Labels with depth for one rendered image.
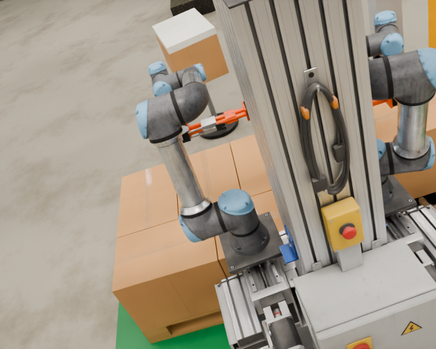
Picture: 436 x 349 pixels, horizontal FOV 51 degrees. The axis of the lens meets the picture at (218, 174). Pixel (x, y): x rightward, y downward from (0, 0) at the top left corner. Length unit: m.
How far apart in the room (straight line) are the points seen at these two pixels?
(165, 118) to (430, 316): 0.93
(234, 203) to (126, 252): 1.25
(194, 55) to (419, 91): 2.55
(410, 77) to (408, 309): 0.60
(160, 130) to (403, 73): 0.72
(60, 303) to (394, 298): 2.66
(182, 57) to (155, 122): 2.23
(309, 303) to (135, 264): 1.48
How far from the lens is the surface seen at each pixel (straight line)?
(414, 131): 1.52
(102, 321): 3.24
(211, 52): 3.71
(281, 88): 0.97
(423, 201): 2.46
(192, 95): 1.46
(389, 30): 1.74
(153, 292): 2.57
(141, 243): 2.70
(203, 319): 2.88
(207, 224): 1.59
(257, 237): 1.67
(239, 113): 2.08
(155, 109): 1.45
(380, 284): 1.32
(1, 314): 3.82
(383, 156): 1.65
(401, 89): 1.32
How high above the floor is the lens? 2.32
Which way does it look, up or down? 38 degrees down
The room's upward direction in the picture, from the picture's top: 22 degrees counter-clockwise
